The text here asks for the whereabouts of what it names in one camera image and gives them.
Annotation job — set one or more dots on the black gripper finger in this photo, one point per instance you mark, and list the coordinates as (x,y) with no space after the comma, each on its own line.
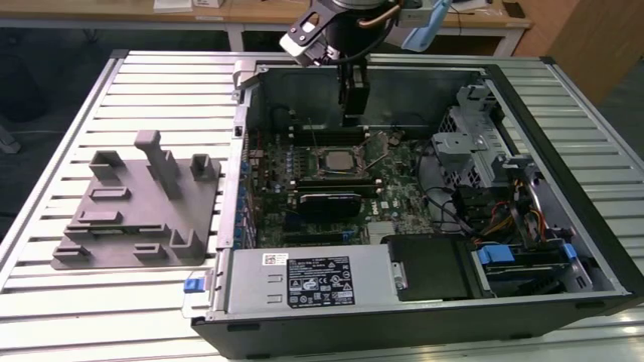
(345,90)
(361,94)

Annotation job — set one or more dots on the silver topped CPU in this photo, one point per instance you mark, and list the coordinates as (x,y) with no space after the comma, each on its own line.
(341,160)

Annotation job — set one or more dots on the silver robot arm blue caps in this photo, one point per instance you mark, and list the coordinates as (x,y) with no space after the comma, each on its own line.
(425,30)

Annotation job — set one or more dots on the CPU socket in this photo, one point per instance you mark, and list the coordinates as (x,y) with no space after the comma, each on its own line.
(317,162)

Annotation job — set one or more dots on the bank of four RAM slots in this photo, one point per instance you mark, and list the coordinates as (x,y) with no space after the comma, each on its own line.
(337,186)
(332,134)

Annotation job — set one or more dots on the perforated metal drive cage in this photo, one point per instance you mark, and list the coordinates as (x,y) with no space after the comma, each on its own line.
(460,145)

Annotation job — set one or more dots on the small white labelled box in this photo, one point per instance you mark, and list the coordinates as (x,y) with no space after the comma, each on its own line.
(206,3)

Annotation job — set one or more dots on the black graphics card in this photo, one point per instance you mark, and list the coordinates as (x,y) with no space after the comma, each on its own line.
(329,206)

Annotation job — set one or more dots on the black phone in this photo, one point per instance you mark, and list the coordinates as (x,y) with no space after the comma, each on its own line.
(513,9)

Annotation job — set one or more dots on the green motherboard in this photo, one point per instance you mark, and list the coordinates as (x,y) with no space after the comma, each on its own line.
(409,226)

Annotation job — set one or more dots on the silver finned heatsink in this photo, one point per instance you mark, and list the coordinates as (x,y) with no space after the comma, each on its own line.
(380,233)

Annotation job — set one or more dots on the black expansion slot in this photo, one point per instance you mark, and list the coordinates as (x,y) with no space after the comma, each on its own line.
(312,238)

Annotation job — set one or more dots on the brown wooden cabinet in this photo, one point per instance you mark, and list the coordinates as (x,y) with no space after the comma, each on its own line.
(593,37)

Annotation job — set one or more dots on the hard disk in blue carrier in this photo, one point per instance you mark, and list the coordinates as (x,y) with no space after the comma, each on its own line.
(493,256)

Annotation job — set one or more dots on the grey parts rack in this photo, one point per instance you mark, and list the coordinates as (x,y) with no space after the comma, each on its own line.
(140,215)

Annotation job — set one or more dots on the silver power supply box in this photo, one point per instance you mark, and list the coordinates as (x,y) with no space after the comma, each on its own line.
(250,279)

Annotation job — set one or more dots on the light wooden desk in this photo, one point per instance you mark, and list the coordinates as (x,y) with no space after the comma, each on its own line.
(74,13)

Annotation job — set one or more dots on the blue case latch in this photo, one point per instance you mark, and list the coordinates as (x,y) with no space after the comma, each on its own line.
(194,286)

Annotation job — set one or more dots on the black and silver PC case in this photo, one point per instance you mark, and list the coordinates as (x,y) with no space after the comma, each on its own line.
(352,332)

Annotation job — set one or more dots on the grey chair base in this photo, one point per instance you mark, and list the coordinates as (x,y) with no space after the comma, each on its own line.
(9,145)

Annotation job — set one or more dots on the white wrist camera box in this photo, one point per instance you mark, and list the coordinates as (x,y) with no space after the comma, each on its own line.
(301,49)

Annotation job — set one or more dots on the grey corner bracket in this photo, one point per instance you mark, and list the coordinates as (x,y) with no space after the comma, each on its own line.
(246,69)

